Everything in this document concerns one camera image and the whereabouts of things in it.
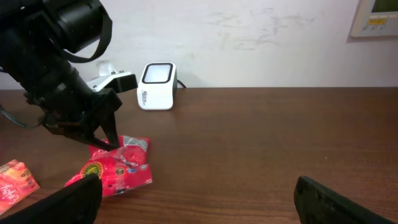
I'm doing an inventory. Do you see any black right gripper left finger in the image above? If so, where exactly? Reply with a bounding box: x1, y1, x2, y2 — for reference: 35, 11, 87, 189
1, 174, 103, 224

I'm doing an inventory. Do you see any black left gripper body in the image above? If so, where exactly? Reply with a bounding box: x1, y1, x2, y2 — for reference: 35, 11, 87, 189
24, 68, 122, 129

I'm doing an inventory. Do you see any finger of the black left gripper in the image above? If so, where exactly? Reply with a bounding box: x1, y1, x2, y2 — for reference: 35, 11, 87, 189
100, 112, 120, 149
46, 124, 113, 151

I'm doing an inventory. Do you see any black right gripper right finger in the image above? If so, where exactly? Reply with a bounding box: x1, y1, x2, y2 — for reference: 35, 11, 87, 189
294, 176, 393, 224

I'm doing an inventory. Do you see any red snack bag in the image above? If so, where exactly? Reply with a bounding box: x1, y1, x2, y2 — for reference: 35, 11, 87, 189
65, 136, 152, 197

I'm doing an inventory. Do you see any orange juice carton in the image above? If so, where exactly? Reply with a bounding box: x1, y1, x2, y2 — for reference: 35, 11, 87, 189
1, 159, 40, 215

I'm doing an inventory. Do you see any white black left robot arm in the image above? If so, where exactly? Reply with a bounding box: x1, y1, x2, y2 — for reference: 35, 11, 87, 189
1, 1, 121, 151

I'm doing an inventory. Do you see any white barcode scanner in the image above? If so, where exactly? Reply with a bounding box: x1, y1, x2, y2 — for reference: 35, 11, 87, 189
137, 62, 177, 110

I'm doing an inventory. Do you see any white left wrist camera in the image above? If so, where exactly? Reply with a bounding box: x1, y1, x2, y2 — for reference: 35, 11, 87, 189
86, 60, 138, 93

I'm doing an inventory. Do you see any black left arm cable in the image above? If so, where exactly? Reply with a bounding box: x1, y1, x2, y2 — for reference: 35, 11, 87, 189
0, 104, 47, 130

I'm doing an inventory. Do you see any beige wall control panel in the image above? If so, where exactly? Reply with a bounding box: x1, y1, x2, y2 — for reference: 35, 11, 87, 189
350, 0, 397, 37

